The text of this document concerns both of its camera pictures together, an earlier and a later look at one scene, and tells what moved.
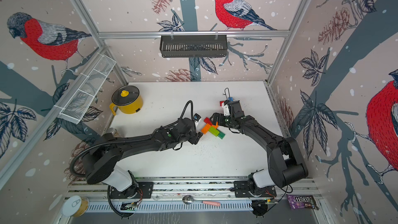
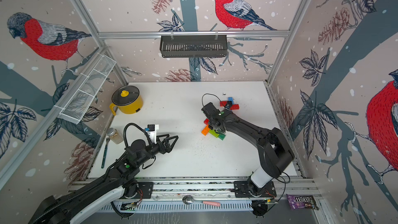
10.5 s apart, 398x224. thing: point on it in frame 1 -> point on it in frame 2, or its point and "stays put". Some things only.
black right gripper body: (229, 120) -> (211, 122)
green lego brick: (221, 135) stays put
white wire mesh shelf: (76, 106) stays put
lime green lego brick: (213, 131) stays put
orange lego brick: (205, 129) stays put
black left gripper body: (193, 138) -> (151, 151)
